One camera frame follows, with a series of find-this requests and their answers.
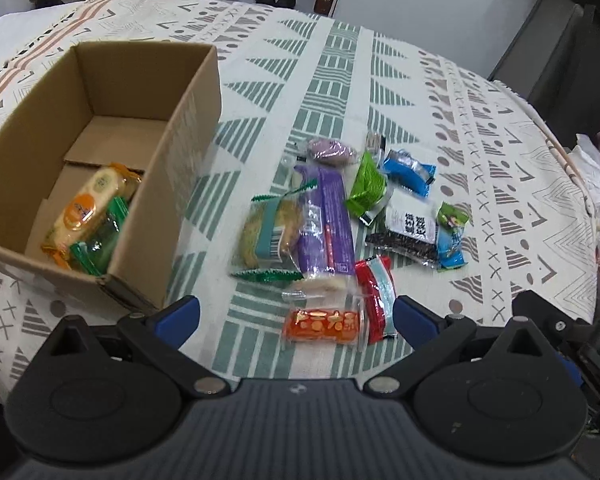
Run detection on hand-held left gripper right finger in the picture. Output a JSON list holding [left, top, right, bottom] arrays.
[[362, 295, 552, 396]]

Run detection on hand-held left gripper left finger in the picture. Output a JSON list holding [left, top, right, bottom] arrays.
[[44, 296, 232, 399]]

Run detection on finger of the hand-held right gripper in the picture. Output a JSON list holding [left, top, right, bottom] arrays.
[[511, 290, 588, 346], [550, 350, 588, 401]]

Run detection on red snack packet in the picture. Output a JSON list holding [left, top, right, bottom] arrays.
[[354, 255, 398, 345]]

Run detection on light blue snack packet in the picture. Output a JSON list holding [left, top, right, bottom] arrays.
[[436, 225, 467, 271]]

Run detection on orange snack packet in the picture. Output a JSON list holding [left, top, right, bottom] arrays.
[[282, 295, 366, 351]]

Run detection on black and white snack packet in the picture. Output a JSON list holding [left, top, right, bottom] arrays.
[[365, 200, 441, 271]]

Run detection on small green snack packet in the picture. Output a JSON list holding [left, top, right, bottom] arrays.
[[436, 201, 473, 228]]

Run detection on brown cake packet green edges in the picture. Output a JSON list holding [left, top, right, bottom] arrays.
[[230, 180, 321, 283]]

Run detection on long purple cake packet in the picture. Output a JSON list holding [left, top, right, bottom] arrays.
[[282, 162, 357, 306]]

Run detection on bright green snack packet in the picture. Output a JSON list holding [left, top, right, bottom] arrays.
[[344, 151, 391, 226]]

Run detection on dark blue snack packet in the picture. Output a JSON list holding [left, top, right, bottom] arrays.
[[382, 149, 437, 196]]

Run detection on small brown stick packet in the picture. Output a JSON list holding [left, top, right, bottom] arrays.
[[365, 131, 385, 166]]

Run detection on pink mochi packet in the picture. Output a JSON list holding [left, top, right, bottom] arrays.
[[300, 137, 356, 167]]

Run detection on brown cardboard box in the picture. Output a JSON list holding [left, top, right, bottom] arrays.
[[0, 41, 223, 311]]

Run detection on clear green snack packet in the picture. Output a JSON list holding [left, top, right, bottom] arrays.
[[70, 195, 131, 277]]

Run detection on white plastic bag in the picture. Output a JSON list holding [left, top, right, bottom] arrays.
[[572, 132, 600, 261]]

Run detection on orange yellow cake packet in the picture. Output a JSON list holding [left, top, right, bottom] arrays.
[[41, 162, 143, 266]]

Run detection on dark grey furniture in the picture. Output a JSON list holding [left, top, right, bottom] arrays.
[[490, 0, 600, 151]]

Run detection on white cabinet door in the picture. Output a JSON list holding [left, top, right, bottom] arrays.
[[330, 0, 556, 81]]

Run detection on white bed sheet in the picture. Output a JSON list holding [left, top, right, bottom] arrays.
[[0, 2, 81, 91]]

